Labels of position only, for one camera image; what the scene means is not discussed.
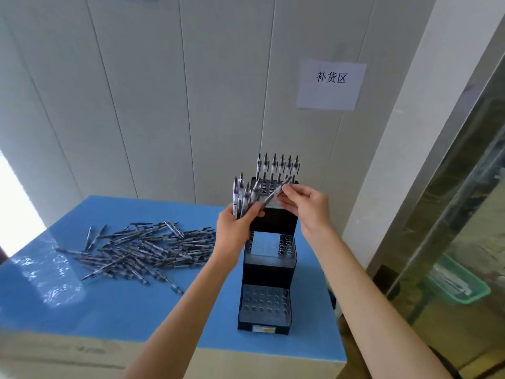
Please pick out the person's right hand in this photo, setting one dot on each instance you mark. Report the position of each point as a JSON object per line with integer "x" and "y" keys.
{"x": 311, "y": 211}

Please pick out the person's left hand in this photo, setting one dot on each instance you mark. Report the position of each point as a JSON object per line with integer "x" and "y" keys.
{"x": 232, "y": 236}

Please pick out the black tiered pen display stand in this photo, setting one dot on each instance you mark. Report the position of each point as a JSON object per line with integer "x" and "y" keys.
{"x": 268, "y": 272}

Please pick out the row of black pens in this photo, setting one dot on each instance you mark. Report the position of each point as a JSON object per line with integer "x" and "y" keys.
{"x": 266, "y": 165}

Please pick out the pile of black pens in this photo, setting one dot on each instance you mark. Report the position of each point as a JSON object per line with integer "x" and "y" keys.
{"x": 150, "y": 248}

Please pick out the person's left forearm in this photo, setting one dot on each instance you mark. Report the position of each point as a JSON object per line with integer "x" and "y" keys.
{"x": 181, "y": 319}

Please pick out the person's right forearm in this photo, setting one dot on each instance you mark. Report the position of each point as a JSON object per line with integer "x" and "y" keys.
{"x": 363, "y": 296}

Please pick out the blue table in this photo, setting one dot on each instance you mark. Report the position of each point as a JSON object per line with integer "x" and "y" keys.
{"x": 118, "y": 315}

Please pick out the steel framed glass partition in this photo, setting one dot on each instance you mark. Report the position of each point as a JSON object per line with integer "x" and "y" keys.
{"x": 446, "y": 153}

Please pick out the green plastic basket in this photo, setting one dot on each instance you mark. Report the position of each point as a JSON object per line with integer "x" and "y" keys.
{"x": 479, "y": 292}

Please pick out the dark framed glass door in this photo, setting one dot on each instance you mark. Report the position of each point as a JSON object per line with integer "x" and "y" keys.
{"x": 15, "y": 217}

